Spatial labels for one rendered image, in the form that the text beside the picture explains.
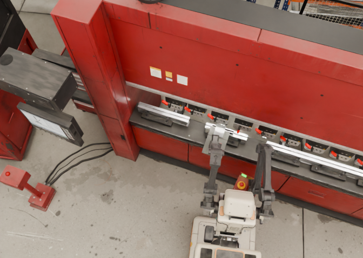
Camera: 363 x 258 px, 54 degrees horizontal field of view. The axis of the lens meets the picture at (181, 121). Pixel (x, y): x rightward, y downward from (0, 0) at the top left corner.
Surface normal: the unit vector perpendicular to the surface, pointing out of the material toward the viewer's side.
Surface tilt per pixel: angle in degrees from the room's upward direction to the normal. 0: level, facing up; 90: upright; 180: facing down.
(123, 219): 0
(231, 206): 48
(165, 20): 90
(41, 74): 0
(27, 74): 0
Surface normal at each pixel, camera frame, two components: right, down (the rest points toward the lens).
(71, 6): 0.00, -0.45
